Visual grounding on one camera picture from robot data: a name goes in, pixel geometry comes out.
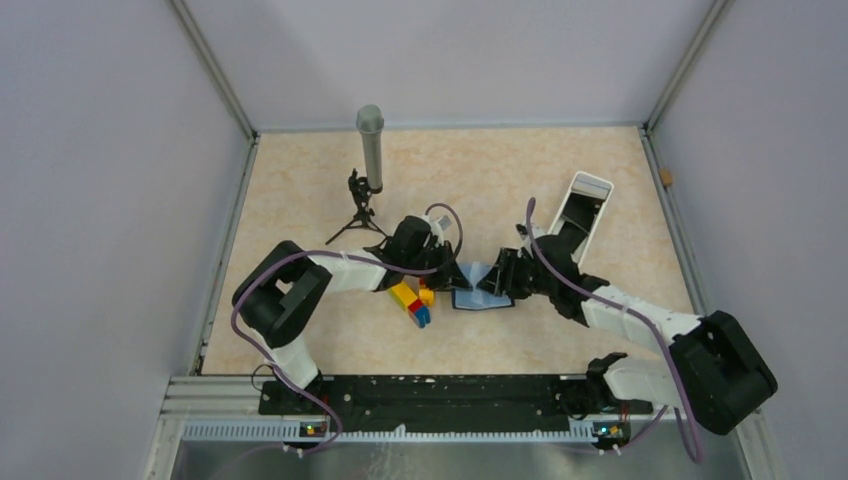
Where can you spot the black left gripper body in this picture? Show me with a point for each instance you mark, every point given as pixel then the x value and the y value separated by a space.
pixel 437 258

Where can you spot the red yellow toy brick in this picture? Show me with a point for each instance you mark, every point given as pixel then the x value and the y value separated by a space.
pixel 425 294

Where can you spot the black mini tripod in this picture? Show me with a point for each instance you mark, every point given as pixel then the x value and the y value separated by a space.
pixel 363 219

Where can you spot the yellow green toy brick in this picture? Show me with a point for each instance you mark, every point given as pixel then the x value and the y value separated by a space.
pixel 405 297

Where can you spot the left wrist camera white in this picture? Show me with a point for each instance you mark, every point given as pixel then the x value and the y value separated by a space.
pixel 444 223

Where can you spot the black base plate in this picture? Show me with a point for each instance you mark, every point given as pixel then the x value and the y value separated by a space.
pixel 450 403

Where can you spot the grey microphone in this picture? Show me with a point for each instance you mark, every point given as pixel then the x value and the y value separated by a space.
pixel 370 123

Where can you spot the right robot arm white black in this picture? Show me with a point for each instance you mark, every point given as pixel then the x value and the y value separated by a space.
pixel 709 367

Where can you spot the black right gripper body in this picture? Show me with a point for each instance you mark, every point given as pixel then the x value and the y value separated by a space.
pixel 522 272

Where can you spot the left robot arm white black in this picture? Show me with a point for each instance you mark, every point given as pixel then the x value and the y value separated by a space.
pixel 278 298

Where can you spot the dark blue card holder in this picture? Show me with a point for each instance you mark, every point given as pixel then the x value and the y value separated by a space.
pixel 477 299

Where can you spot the aluminium frame rail right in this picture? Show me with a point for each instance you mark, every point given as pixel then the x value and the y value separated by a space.
pixel 665 136

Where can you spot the red blue toy brick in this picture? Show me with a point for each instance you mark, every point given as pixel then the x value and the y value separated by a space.
pixel 419 313

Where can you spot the small brown cork piece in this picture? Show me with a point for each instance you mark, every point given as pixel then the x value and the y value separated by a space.
pixel 666 178

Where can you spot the white card tray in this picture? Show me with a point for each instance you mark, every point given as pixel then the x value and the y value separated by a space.
pixel 580 213

